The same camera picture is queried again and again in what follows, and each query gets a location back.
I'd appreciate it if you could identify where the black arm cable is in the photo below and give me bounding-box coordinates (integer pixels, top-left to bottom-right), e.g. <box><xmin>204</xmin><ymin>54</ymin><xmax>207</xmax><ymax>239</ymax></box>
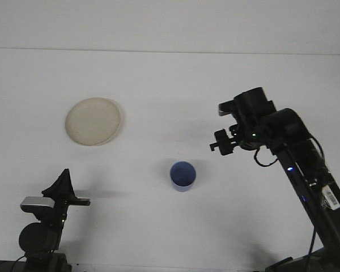
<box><xmin>253</xmin><ymin>135</ymin><xmax>326</xmax><ymax>260</ymax></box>
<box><xmin>11</xmin><ymin>254</ymin><xmax>28</xmax><ymax>272</ymax></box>

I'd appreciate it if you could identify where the pale blue cup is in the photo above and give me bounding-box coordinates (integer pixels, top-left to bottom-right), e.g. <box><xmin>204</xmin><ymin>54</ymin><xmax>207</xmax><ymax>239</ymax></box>
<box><xmin>169</xmin><ymin>161</ymin><xmax>197</xmax><ymax>193</ymax></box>

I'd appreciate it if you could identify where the pale round plate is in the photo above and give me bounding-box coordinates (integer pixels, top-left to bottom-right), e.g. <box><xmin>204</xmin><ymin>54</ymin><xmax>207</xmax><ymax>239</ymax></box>
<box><xmin>65</xmin><ymin>97</ymin><xmax>124</xmax><ymax>147</ymax></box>

